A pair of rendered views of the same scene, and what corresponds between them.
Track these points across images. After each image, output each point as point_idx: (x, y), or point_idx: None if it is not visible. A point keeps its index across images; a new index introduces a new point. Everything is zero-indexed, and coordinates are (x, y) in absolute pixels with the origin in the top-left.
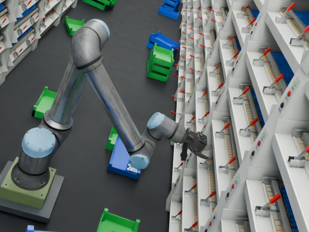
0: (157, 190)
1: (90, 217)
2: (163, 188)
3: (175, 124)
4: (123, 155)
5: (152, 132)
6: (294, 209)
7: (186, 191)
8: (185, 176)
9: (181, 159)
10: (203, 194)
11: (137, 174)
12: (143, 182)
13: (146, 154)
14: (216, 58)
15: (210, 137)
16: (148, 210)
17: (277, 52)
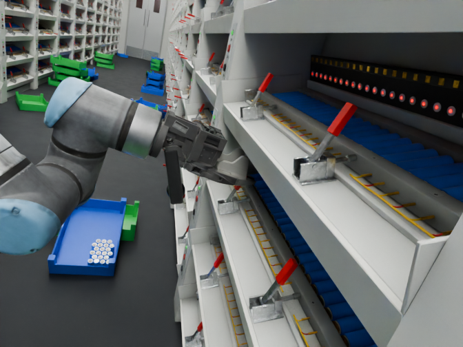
0: (156, 285)
1: None
2: (165, 278)
3: (127, 102)
4: (83, 239)
5: (64, 136)
6: None
7: (204, 276)
8: (197, 246)
9: (171, 200)
10: (252, 279)
11: (111, 266)
12: (127, 277)
13: (38, 197)
14: (207, 56)
15: (229, 147)
16: (139, 332)
17: None
